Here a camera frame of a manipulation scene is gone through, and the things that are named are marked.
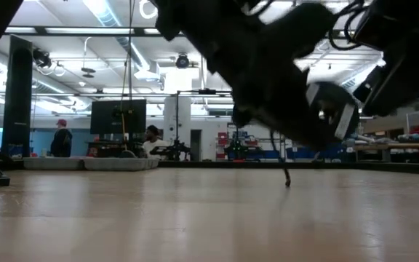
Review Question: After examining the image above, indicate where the black cord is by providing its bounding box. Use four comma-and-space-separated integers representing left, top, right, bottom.
270, 129, 292, 188

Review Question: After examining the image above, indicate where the metal shelf rack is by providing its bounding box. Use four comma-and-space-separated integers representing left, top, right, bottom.
215, 123, 287, 161

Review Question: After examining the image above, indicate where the background black robot station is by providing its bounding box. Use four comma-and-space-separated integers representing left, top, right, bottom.
225, 138, 266, 161

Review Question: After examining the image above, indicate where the wooden workbench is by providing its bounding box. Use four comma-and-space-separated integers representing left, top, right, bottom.
354, 140, 419, 163

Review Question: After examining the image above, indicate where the white ceiling unit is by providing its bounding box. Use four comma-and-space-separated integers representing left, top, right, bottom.
133, 60, 161, 82

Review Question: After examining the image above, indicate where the person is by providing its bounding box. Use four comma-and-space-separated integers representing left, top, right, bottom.
50, 119, 73, 158
142, 124, 170, 159

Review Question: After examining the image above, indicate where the black monitor screen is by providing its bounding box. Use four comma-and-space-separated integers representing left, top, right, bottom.
89, 98, 148, 135

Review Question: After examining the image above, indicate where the cluttered black desk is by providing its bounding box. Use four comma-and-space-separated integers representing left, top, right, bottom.
85, 139, 148, 159

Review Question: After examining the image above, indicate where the grey tool case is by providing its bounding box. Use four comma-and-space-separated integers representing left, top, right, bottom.
22, 156, 160, 172

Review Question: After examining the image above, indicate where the black rig crossbar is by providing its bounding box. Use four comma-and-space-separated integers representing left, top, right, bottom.
4, 25, 163, 36

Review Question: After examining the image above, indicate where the black ceiling camera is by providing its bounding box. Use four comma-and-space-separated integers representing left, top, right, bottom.
33, 48, 53, 69
175, 53, 191, 70

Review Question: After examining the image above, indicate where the black background rig frame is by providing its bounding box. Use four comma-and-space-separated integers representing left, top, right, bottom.
175, 88, 238, 161

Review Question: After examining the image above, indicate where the hanging black cable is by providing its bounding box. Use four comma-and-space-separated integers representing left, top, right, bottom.
127, 0, 135, 100

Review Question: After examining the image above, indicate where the white cable loop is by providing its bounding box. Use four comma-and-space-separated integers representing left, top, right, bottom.
139, 0, 159, 20

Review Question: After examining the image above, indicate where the yellow hanging cable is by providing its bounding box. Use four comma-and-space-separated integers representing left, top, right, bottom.
120, 111, 128, 151

